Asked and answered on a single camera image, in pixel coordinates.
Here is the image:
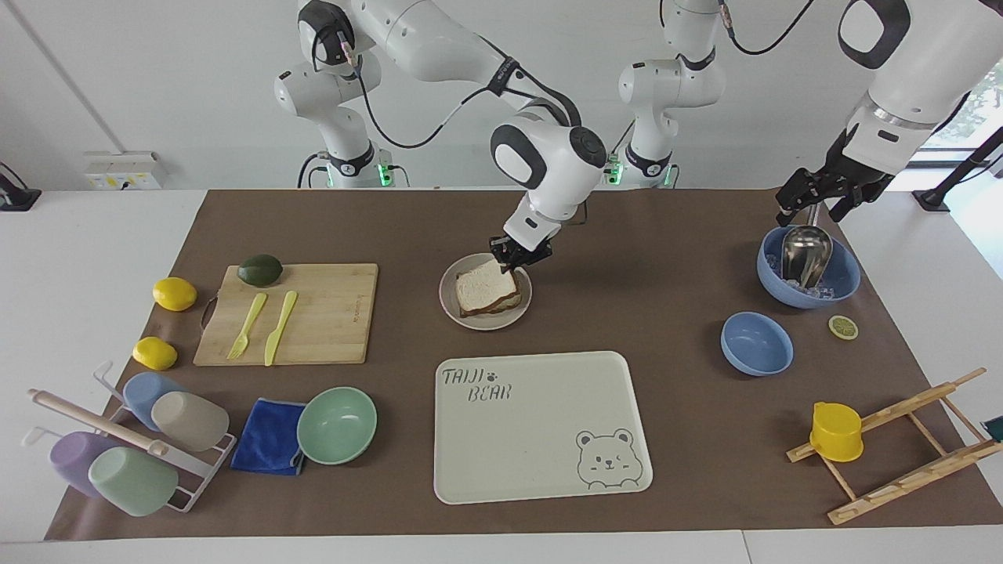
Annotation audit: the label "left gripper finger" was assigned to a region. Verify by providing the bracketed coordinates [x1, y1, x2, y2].
[776, 168, 833, 228]
[827, 188, 867, 224]

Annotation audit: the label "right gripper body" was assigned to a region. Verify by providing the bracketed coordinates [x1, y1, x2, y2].
[490, 233, 554, 261]

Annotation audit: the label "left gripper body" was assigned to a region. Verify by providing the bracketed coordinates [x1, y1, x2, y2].
[823, 129, 894, 206]

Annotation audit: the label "white bread slice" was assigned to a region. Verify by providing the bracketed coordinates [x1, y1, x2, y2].
[455, 259, 520, 313]

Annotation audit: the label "sandwich base with filling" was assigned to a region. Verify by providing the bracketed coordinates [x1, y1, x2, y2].
[458, 288, 523, 319]

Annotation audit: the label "round beige plate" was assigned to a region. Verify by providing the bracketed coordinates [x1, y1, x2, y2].
[439, 252, 534, 331]

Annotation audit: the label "metal scoop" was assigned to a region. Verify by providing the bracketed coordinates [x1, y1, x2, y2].
[781, 202, 835, 289]

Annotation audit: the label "large blue bowl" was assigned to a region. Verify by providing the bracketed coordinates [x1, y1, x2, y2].
[756, 226, 862, 309]

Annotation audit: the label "black stand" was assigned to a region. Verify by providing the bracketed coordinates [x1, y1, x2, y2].
[0, 162, 42, 212]
[913, 125, 1003, 213]

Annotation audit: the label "clear ice cubes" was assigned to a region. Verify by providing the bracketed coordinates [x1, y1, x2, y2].
[764, 252, 838, 303]

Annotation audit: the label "small blue bowl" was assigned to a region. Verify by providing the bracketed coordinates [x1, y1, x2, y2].
[720, 311, 795, 378]

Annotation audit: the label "cream tray with bear print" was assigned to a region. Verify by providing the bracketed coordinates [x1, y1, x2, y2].
[433, 350, 654, 505]

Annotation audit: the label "wooden cutting board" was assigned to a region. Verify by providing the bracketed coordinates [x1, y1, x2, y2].
[193, 263, 379, 367]

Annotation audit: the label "yellow-green plastic knife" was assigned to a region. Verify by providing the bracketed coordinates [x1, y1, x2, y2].
[264, 291, 299, 367]

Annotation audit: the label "mint green bowl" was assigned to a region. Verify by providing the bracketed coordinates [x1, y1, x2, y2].
[296, 386, 378, 466]

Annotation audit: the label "green avocado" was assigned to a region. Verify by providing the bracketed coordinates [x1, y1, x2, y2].
[237, 254, 284, 287]

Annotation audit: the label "yellow-green plastic fork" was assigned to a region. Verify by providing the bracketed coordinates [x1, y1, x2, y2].
[227, 292, 268, 361]

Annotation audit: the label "wooden slat rack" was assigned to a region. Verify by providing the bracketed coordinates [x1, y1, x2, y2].
[787, 367, 1003, 526]

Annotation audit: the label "blue cloth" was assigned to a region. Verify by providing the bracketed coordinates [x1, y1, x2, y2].
[230, 398, 308, 477]

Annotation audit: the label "large yellow lemon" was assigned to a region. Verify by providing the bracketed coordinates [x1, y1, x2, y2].
[153, 277, 198, 313]

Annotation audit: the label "beige cup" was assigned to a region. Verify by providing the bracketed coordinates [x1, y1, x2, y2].
[150, 391, 230, 453]

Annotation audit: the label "small yellow lemon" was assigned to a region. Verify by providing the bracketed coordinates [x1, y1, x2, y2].
[132, 337, 179, 371]

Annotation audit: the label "light blue cup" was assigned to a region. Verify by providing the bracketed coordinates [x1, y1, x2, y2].
[123, 371, 189, 432]

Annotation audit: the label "mint green cup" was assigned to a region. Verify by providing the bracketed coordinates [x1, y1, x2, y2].
[88, 446, 179, 518]

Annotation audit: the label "purple cup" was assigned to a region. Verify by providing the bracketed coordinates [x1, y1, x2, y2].
[50, 431, 126, 499]

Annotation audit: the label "yellow cup with handle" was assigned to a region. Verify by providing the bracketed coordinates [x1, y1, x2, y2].
[809, 402, 865, 463]

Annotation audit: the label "white wall socket box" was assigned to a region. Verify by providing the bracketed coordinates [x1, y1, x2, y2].
[84, 151, 167, 191]

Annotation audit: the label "white wire cup rack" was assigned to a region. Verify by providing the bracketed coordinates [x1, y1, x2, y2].
[22, 360, 237, 514]

